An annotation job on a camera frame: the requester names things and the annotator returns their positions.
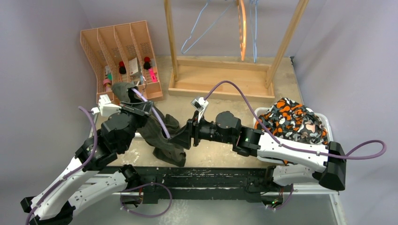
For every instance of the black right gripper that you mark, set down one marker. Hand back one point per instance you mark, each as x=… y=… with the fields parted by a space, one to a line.
x=191 y=131

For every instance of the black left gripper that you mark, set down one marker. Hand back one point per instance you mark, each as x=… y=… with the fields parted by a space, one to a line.
x=141 y=109

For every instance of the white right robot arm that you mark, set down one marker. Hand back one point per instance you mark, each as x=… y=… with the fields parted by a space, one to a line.
x=323 y=164

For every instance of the light blue hanger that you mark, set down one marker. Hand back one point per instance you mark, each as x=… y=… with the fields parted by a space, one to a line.
x=204 y=23

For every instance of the red black item right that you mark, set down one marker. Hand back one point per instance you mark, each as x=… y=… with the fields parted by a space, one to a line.
x=147 y=63

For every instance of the dark olive green shorts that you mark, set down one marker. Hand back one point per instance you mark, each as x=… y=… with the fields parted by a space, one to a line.
x=152 y=131

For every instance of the pink marker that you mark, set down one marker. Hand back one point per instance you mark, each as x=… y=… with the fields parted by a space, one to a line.
x=153 y=76

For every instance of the orange plastic file organizer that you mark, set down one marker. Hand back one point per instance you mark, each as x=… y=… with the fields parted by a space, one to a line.
x=122 y=53

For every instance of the purple hanger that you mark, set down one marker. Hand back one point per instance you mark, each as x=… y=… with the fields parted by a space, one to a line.
x=160 y=120

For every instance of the orange camouflage shorts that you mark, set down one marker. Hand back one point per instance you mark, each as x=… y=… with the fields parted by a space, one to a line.
x=292 y=132

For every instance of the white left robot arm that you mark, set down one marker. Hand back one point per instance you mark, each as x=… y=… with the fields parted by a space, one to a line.
x=114 y=127

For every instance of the red black item left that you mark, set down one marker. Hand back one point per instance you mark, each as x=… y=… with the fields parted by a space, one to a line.
x=122 y=68

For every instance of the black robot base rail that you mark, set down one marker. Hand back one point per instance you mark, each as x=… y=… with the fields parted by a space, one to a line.
x=209 y=183

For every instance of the red black item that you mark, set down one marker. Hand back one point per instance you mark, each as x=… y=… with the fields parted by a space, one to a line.
x=122 y=68
x=147 y=63

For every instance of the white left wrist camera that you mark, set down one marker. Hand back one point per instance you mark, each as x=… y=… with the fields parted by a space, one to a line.
x=105 y=107

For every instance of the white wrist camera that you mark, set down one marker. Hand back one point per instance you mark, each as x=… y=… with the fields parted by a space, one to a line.
x=105 y=107
x=200 y=104

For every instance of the white plastic laundry basket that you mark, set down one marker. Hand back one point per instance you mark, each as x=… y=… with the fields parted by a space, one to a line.
x=262 y=110

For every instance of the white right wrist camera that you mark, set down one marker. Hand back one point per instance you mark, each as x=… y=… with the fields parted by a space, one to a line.
x=200 y=104

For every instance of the orange hanger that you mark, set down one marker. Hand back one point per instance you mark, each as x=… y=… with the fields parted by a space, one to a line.
x=241 y=11

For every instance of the wooden clothes rack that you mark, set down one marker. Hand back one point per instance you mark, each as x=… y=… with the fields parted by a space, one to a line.
x=193 y=77

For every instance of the white box in organizer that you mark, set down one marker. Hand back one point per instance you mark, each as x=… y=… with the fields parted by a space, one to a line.
x=134 y=68

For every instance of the pink tape roll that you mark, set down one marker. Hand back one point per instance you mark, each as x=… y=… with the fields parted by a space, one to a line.
x=107 y=83

